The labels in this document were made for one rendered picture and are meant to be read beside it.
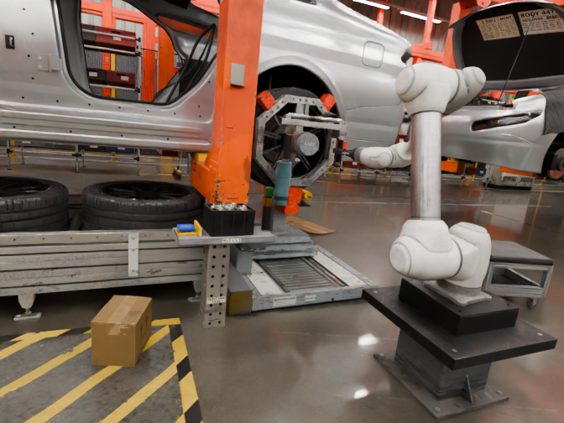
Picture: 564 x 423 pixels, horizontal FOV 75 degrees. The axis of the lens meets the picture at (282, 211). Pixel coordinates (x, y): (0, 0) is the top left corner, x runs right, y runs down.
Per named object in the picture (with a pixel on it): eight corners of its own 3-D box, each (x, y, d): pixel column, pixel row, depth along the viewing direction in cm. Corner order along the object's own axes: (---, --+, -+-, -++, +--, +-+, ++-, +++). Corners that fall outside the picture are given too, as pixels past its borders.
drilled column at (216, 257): (219, 315, 181) (225, 234, 171) (225, 326, 172) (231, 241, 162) (199, 318, 176) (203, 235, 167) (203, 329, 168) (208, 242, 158)
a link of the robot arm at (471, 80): (450, 91, 148) (423, 86, 143) (488, 60, 132) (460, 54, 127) (458, 119, 144) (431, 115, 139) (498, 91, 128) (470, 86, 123)
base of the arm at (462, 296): (498, 299, 140) (503, 285, 139) (461, 307, 130) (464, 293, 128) (457, 278, 156) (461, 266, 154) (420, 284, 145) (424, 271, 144)
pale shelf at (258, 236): (261, 231, 182) (262, 225, 182) (274, 242, 167) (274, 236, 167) (172, 233, 164) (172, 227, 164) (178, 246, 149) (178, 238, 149)
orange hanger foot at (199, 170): (214, 184, 242) (217, 131, 234) (238, 201, 196) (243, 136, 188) (189, 183, 235) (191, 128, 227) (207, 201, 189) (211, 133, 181)
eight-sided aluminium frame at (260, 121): (325, 185, 248) (336, 101, 235) (331, 187, 242) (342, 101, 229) (249, 183, 225) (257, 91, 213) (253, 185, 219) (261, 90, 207)
